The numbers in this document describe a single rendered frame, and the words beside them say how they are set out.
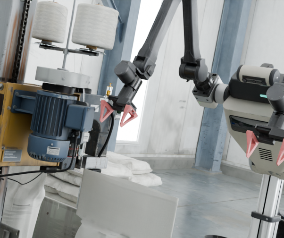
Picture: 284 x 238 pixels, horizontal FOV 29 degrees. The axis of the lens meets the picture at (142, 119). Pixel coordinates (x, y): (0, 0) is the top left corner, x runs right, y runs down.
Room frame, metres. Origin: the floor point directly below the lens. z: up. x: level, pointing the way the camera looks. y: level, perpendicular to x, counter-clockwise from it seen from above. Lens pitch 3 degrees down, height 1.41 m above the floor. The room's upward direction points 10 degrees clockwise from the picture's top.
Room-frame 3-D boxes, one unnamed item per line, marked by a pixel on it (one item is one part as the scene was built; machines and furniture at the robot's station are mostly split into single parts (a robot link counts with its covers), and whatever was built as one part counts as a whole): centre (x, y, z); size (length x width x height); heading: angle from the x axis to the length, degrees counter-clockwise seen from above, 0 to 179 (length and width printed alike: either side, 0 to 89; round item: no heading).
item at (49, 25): (2.28, 0.45, 1.61); 0.15 x 0.14 x 0.17; 53
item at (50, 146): (2.00, 0.32, 1.21); 0.15 x 0.15 x 0.25
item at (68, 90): (2.00, 0.32, 1.35); 0.12 x 0.12 x 0.04
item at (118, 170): (5.25, 0.33, 0.56); 0.66 x 0.42 x 0.15; 143
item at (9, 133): (2.16, 0.50, 1.18); 0.34 x 0.25 x 0.31; 143
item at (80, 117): (1.98, 0.22, 1.25); 0.10 x 0.08 x 0.12; 168
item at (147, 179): (5.74, 0.00, 0.44); 0.68 x 0.44 x 0.15; 143
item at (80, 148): (2.26, 0.23, 1.11); 0.03 x 0.03 x 0.06
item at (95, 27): (2.12, 0.24, 1.61); 0.17 x 0.17 x 0.17
